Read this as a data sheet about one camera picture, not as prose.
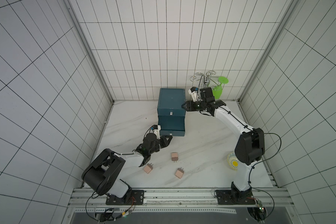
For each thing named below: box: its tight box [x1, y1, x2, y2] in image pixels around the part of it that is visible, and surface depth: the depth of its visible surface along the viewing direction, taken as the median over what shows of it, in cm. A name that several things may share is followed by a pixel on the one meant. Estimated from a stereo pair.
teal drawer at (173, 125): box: [157, 115, 186, 137], surface depth 91 cm
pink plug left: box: [143, 162, 154, 175], surface depth 83 cm
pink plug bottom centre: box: [174, 167, 185, 179], surface depth 82 cm
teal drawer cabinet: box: [157, 88, 187, 117], surface depth 91 cm
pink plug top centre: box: [171, 152, 179, 163], surface depth 88 cm
